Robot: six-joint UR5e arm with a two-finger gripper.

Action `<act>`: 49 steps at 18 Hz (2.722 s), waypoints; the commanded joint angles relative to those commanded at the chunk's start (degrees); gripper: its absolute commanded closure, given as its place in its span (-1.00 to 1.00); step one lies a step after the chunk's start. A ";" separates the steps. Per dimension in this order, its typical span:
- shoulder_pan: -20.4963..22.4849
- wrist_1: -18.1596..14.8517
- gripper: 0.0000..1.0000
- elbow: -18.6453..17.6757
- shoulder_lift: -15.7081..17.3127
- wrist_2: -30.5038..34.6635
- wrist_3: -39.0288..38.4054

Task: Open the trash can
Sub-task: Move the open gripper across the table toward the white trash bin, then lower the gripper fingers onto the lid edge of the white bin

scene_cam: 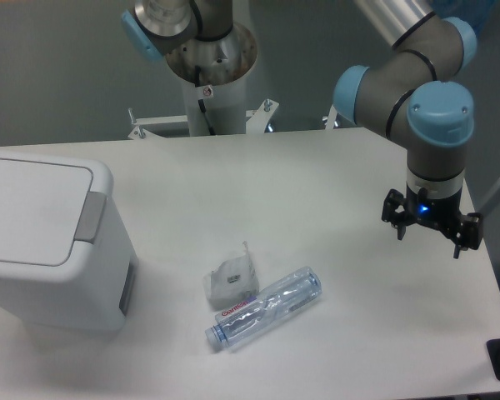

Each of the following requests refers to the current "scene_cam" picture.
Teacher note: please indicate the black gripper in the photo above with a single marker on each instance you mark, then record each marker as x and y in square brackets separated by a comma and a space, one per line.
[434, 204]

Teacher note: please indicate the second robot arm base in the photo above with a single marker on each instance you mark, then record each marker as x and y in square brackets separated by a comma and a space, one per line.
[155, 28]

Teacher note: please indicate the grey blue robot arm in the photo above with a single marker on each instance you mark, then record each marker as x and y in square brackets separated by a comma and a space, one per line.
[413, 101]

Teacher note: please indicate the white plastic trash can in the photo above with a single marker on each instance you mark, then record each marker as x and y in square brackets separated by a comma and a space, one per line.
[91, 290]

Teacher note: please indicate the white trash can lid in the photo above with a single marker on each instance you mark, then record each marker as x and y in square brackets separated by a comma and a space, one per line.
[41, 201]

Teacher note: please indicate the crumpled white plastic wrapper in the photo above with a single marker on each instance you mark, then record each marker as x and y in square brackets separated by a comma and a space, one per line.
[232, 282]

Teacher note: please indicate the clear empty plastic bottle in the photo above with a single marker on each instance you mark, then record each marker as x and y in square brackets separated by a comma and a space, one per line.
[252, 316]

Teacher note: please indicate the white metal base frame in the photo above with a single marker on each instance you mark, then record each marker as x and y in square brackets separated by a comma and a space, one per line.
[255, 121]

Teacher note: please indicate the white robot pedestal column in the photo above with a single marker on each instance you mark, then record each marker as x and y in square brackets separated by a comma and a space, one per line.
[213, 75]

